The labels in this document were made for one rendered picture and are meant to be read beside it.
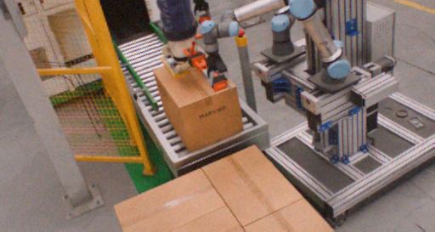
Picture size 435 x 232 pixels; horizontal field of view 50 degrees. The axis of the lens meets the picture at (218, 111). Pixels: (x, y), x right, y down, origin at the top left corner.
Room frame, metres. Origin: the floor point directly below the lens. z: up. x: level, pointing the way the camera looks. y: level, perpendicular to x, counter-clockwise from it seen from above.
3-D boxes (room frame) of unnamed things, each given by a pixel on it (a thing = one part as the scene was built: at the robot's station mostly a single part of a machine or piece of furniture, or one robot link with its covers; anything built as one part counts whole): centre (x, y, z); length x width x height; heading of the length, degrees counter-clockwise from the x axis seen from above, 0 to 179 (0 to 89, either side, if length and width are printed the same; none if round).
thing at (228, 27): (2.28, -0.14, 1.50); 0.11 x 0.11 x 0.08; 83
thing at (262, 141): (2.50, 0.02, 0.47); 0.70 x 0.03 x 0.15; 108
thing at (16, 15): (2.93, 1.12, 1.62); 0.20 x 0.05 x 0.30; 18
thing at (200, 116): (2.83, 0.13, 0.75); 0.60 x 0.40 x 0.40; 17
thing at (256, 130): (2.51, 0.02, 0.58); 0.70 x 0.03 x 0.06; 108
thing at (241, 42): (3.21, -0.28, 0.50); 0.07 x 0.07 x 1.00; 18
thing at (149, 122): (3.52, 0.69, 0.50); 2.31 x 0.05 x 0.19; 18
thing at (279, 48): (2.78, -0.50, 1.09); 0.15 x 0.15 x 0.10
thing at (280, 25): (2.78, -0.51, 1.20); 0.13 x 0.12 x 0.14; 152
